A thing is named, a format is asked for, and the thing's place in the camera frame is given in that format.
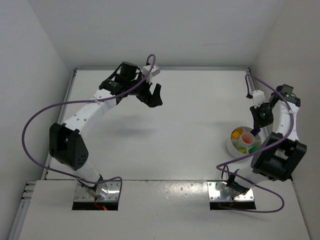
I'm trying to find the black thin cable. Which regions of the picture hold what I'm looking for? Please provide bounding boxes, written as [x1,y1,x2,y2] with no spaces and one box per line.
[221,165,232,192]

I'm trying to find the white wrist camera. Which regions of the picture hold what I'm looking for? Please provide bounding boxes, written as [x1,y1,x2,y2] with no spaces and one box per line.
[246,90,266,109]
[141,65,160,85]

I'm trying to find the white round divided container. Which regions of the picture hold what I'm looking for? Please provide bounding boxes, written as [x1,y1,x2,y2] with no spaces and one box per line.
[226,126,262,158]

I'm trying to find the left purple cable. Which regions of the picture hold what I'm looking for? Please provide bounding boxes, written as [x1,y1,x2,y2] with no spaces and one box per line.
[21,53,158,191]

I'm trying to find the yellow long lego brick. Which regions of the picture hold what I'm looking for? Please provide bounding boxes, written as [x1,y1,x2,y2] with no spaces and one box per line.
[230,128,244,140]

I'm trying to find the blue lego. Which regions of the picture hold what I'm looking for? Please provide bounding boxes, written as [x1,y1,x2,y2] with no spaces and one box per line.
[250,128,261,137]

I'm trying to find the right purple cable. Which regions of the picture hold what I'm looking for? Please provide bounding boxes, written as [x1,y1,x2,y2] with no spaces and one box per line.
[215,73,294,213]

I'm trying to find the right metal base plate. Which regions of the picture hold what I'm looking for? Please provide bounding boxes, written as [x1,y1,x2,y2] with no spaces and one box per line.
[207,180,255,203]

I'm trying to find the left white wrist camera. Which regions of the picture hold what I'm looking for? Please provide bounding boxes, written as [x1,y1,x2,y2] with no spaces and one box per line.
[141,65,160,85]

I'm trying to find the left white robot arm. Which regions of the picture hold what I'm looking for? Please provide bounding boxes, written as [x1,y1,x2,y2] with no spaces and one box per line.
[49,61,163,191]

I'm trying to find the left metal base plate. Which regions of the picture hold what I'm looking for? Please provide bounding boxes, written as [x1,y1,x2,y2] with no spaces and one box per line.
[74,181,121,203]

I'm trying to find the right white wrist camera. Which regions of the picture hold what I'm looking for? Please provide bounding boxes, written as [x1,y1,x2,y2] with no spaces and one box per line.
[246,90,266,109]

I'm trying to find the purple cable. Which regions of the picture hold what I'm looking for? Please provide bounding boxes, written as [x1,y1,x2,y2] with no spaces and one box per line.
[215,73,294,213]
[21,53,158,191]

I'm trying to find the metal base plate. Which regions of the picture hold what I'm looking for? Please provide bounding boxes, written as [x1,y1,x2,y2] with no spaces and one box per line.
[74,181,121,203]
[207,180,255,203]

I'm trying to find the orange lego piece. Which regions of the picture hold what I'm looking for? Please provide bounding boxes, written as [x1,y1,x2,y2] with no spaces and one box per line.
[241,132,255,145]

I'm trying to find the green square lego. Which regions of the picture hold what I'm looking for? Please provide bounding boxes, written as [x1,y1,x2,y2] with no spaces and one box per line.
[248,146,259,154]

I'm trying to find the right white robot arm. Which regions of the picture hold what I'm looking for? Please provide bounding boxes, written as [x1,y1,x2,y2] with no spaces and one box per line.
[226,84,307,195]

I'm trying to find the lime green lego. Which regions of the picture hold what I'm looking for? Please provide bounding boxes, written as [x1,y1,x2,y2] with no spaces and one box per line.
[238,148,246,154]

